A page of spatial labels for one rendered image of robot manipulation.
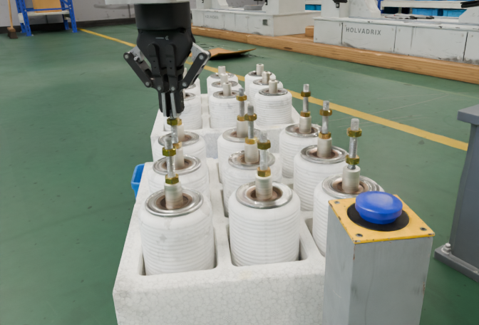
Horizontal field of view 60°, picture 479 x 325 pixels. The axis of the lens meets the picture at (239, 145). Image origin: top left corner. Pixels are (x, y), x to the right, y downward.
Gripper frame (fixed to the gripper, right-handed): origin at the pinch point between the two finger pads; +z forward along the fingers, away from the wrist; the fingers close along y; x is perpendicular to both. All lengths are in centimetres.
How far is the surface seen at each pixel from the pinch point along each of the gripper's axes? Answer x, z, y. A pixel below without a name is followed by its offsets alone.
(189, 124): -36.6, 15.7, 12.6
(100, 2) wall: -518, -2, 341
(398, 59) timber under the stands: -211, 28, -52
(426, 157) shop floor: -72, 35, -49
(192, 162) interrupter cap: -1.0, 9.8, -2.1
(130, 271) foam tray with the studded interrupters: 17.0, 17.2, -0.1
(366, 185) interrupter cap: 1.8, 9.9, -28.3
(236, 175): 0.2, 10.8, -9.6
